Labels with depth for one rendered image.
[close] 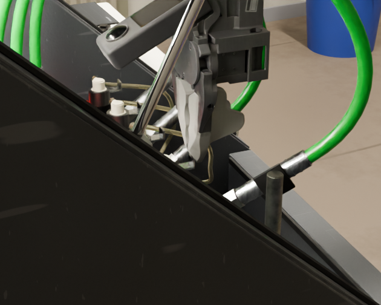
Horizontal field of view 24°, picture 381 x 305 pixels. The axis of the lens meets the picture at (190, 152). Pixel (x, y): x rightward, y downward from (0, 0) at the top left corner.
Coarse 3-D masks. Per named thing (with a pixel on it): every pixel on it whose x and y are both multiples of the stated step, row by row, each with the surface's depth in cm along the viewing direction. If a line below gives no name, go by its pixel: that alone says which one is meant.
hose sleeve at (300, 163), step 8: (304, 152) 84; (288, 160) 85; (296, 160) 84; (304, 160) 84; (288, 168) 84; (296, 168) 84; (304, 168) 84; (288, 176) 85; (248, 184) 86; (240, 192) 86; (248, 192) 86; (256, 192) 86; (240, 200) 86; (248, 200) 86
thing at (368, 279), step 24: (240, 168) 131; (264, 168) 131; (288, 192) 124; (264, 216) 127; (288, 216) 119; (312, 216) 118; (288, 240) 120; (312, 240) 113; (336, 240) 113; (336, 264) 108; (360, 264) 108; (360, 288) 104
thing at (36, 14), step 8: (40, 0) 106; (32, 8) 107; (40, 8) 107; (32, 16) 107; (40, 16) 107; (32, 24) 107; (40, 24) 108; (32, 32) 108; (40, 32) 108; (32, 40) 108; (40, 40) 109; (32, 48) 109; (40, 48) 109; (32, 56) 109; (40, 56) 109; (40, 64) 110; (168, 80) 117; (144, 96) 117
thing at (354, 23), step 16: (336, 0) 77; (352, 16) 78; (352, 32) 78; (368, 48) 79; (368, 64) 80; (368, 80) 80; (368, 96) 81; (352, 112) 82; (336, 128) 83; (352, 128) 83; (320, 144) 84; (336, 144) 83
